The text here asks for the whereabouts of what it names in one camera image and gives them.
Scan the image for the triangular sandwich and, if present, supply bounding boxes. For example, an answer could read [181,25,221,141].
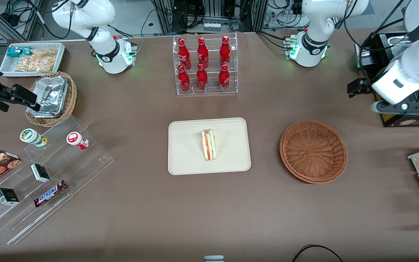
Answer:
[201,128,217,162]

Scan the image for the small tan wicker basket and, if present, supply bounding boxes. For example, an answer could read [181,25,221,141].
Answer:
[25,71,77,127]

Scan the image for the large brown wicker basket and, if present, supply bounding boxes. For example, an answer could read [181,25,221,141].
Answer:
[280,120,347,184]

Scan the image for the beige plastic tray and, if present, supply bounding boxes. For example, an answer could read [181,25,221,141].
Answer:
[168,117,251,175]

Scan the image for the aluminium foil container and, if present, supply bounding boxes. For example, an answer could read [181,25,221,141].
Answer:
[26,76,69,118]

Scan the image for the white rectangular snack bin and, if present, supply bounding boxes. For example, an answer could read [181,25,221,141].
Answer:
[0,42,66,78]

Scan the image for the clear bag of chips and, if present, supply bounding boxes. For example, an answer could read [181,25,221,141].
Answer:
[15,49,57,72]

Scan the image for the green lid white cup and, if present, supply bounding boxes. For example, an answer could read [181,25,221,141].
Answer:
[20,128,48,148]

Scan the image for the teal snack packet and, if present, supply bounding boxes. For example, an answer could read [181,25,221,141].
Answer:
[7,47,32,58]

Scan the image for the red lid white cup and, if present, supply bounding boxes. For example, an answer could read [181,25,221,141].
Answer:
[66,131,89,150]

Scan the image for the small black carton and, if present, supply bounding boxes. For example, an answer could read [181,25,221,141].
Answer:
[30,163,51,183]
[0,187,20,206]

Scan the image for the clear acrylic stepped display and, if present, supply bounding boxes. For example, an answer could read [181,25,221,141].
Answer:
[0,116,115,245]

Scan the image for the snickers chocolate bar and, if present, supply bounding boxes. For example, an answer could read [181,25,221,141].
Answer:
[33,180,68,208]

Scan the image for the red cola bottle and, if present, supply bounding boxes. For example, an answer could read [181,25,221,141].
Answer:
[219,35,232,66]
[178,38,192,70]
[177,65,191,93]
[218,64,231,92]
[197,37,210,69]
[196,63,209,91]

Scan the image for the clear acrylic bottle rack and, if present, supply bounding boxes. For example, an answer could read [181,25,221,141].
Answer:
[172,33,238,96]

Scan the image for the black cable loop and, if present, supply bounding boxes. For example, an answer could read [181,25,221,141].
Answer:
[291,245,345,262]

